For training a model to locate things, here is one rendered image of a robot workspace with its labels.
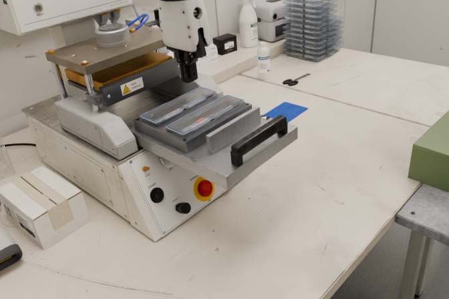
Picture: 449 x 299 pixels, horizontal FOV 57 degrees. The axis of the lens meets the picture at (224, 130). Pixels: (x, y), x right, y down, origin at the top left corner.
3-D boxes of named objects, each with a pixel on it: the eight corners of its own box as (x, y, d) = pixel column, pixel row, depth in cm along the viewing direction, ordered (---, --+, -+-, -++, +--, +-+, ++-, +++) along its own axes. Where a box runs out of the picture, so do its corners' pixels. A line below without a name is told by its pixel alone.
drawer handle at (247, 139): (230, 163, 76) (229, 145, 74) (280, 130, 85) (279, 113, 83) (239, 167, 75) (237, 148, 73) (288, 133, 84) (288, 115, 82)
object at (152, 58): (68, 84, 104) (57, 47, 100) (139, 57, 118) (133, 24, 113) (106, 100, 94) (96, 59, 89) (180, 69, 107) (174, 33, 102)
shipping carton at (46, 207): (7, 217, 103) (-6, 187, 98) (56, 191, 111) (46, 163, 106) (40, 253, 91) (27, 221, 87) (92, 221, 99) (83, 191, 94)
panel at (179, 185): (162, 237, 92) (125, 161, 88) (249, 173, 110) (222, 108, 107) (166, 237, 90) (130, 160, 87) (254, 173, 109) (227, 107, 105)
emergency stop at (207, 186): (200, 199, 100) (193, 185, 99) (211, 191, 102) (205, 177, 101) (204, 199, 98) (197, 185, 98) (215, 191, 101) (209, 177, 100)
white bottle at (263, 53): (256, 76, 170) (254, 41, 163) (268, 74, 170) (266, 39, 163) (260, 81, 165) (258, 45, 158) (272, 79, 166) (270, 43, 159)
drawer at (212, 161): (129, 144, 93) (123, 113, 89) (200, 107, 106) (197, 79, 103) (227, 193, 74) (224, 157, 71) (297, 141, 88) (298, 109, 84)
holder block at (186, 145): (135, 129, 91) (133, 119, 89) (200, 97, 103) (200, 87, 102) (186, 153, 80) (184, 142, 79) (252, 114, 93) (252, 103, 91)
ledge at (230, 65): (129, 85, 172) (127, 75, 170) (260, 33, 222) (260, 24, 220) (176, 103, 153) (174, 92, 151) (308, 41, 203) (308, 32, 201)
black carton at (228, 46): (213, 53, 186) (212, 37, 183) (229, 47, 190) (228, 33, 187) (222, 55, 182) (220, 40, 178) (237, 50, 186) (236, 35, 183)
